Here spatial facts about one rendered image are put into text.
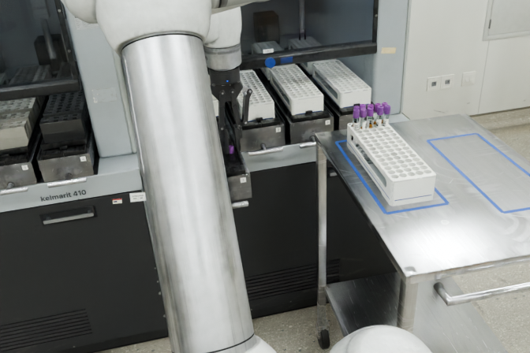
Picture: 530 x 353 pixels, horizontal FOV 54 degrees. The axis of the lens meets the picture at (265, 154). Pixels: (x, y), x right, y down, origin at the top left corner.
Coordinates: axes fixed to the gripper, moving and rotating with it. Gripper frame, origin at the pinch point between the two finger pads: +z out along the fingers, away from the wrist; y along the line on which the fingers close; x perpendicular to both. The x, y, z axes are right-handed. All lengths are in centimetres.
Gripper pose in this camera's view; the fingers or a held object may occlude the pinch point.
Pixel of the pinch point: (231, 139)
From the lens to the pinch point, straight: 139.4
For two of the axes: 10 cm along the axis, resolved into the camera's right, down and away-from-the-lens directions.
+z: 0.6, 8.8, 4.8
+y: -9.7, 1.6, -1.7
